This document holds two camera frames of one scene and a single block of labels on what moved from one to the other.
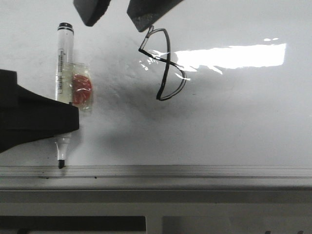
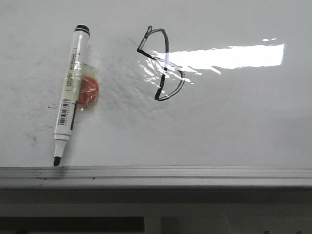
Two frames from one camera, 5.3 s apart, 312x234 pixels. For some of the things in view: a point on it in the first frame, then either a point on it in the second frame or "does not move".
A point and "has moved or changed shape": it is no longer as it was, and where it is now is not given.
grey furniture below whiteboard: (155, 210) does not move
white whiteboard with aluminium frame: (218, 94) does not move
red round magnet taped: (81, 89) has moved or changed shape
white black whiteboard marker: (64, 78) → (65, 122)
